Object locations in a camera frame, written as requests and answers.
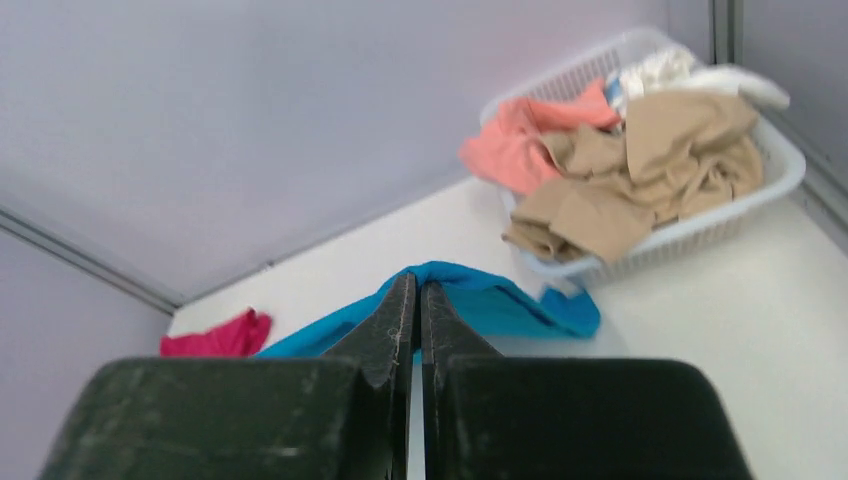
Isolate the white t shirt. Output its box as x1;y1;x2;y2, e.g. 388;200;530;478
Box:
603;46;791;116

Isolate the aluminium frame rail right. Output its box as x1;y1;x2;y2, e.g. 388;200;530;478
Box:
710;1;847;230

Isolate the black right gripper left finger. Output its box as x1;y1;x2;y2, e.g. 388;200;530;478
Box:
40;274;417;479

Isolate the aluminium frame post left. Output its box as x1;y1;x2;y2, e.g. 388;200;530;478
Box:
1;207;181;315

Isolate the red folded t shirt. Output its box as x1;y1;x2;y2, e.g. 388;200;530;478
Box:
159;308;273;358

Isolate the salmon pink t shirt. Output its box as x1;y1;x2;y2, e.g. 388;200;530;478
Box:
458;79;621;195

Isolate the white plastic laundry basket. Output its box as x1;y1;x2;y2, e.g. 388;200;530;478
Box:
479;26;806;286

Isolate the beige t shirt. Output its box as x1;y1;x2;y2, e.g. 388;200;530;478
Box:
502;90;764;264

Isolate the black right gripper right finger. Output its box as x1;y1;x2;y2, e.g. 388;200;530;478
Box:
420;283;752;479

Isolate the blue t shirt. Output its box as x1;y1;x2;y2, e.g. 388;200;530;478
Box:
257;261;601;358

